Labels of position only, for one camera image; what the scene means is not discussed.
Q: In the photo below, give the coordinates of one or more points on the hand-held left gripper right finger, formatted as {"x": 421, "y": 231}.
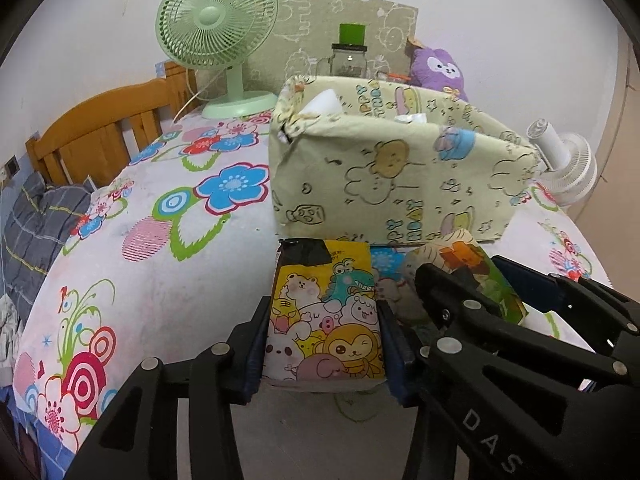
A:
{"x": 397, "y": 365}

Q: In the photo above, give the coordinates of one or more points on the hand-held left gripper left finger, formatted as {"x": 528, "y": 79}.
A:
{"x": 255, "y": 355}

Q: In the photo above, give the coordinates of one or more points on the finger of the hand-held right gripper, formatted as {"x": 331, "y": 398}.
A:
{"x": 460, "y": 310}
{"x": 530, "y": 285}

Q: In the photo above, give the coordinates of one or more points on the green tissue pack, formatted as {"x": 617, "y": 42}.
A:
{"x": 470, "y": 260}

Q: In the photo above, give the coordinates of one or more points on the cartoon animal tissue pack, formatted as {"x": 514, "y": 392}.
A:
{"x": 325, "y": 320}

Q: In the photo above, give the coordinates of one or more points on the yellow printed fabric storage box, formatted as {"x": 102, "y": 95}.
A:
{"x": 400, "y": 175}

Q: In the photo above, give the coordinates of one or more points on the blue red printed pack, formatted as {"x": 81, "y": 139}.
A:
{"x": 392, "y": 270}

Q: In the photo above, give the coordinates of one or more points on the white clip fan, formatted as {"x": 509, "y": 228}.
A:
{"x": 565, "y": 160}

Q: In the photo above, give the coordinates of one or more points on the white crumpled tissue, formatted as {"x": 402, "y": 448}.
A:
{"x": 410, "y": 119}

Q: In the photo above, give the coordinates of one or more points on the purple plush toy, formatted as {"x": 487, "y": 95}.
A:
{"x": 440, "y": 67}

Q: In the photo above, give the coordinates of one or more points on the small orange object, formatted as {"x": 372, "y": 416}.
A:
{"x": 398, "y": 77}

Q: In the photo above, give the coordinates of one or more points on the white crumpled cloth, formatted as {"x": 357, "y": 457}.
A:
{"x": 10, "y": 325}

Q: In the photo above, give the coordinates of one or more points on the white pack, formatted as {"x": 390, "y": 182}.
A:
{"x": 324, "y": 102}

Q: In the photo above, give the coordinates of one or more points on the grey plaid pillow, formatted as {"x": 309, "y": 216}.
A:
{"x": 35, "y": 240}

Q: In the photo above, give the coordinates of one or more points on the glass jar with black lid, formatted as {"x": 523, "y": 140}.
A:
{"x": 348, "y": 62}

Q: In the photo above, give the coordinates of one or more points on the wooden bed headboard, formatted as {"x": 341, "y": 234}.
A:
{"x": 100, "y": 130}

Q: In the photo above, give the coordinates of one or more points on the green cup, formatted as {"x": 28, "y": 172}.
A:
{"x": 352, "y": 34}

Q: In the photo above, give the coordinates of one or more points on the beige printed board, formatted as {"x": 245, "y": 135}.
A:
{"x": 300, "y": 25}

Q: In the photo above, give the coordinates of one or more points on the green desk fan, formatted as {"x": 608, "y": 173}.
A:
{"x": 215, "y": 20}

